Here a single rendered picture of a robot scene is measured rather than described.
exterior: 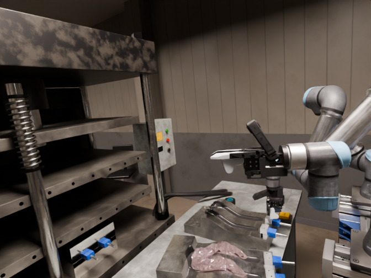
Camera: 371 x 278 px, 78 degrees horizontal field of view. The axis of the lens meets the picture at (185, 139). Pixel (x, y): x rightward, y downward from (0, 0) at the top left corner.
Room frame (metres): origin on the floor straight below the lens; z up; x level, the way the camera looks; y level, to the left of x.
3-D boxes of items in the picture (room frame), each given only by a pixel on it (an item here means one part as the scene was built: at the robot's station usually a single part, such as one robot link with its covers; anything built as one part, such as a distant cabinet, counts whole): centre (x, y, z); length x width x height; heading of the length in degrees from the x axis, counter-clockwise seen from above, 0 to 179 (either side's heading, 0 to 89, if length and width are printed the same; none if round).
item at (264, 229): (1.08, -0.41, 0.89); 0.13 x 0.05 x 0.05; 57
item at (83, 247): (1.27, 0.75, 0.87); 0.50 x 0.27 x 0.17; 57
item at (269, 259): (0.92, -0.37, 0.86); 0.13 x 0.05 x 0.05; 74
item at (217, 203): (1.26, -0.22, 0.92); 0.35 x 0.16 x 0.09; 57
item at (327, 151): (0.61, -0.38, 1.43); 0.11 x 0.08 x 0.09; 79
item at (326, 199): (0.63, -0.38, 1.33); 0.11 x 0.08 x 0.11; 169
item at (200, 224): (1.28, -0.22, 0.87); 0.50 x 0.26 x 0.14; 57
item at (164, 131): (1.85, 0.25, 0.74); 0.30 x 0.22 x 1.47; 147
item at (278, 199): (1.18, -0.46, 1.05); 0.09 x 0.08 x 0.12; 57
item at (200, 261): (0.94, -0.10, 0.90); 0.26 x 0.18 x 0.08; 74
